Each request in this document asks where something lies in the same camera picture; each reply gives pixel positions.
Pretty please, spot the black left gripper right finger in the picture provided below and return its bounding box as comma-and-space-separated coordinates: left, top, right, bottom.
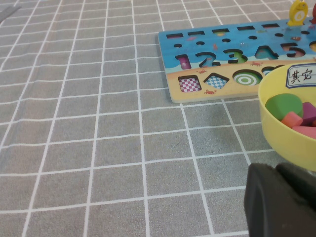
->
276, 162, 316, 212

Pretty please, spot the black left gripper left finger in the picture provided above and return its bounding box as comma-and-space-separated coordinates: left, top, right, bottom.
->
243, 162, 316, 237

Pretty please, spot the yellow plastic bowl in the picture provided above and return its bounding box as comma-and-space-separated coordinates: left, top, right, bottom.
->
257, 64, 316, 171

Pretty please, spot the paper label on yellow bowl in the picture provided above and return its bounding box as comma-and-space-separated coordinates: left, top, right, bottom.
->
285, 63, 316, 88

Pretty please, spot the blue ocean wooden puzzle board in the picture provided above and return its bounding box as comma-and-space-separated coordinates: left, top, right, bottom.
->
158, 17, 316, 104

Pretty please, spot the yellow wooden fish piece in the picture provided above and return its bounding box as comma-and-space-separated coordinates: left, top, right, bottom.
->
287, 0, 309, 27

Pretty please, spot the pink wooden trapezoid block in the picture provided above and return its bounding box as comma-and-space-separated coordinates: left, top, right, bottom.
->
292, 125, 316, 139

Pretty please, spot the coral wooden heart block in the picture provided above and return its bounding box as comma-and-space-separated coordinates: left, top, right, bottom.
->
280, 111, 304, 128

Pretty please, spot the magenta wooden block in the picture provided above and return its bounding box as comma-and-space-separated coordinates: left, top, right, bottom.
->
301, 102, 316, 127

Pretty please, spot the green wooden circle block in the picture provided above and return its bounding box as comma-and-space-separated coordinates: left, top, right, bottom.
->
265, 93, 304, 121

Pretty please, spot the grey grid tablecloth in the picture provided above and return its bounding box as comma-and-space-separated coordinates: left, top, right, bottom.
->
0, 0, 316, 237

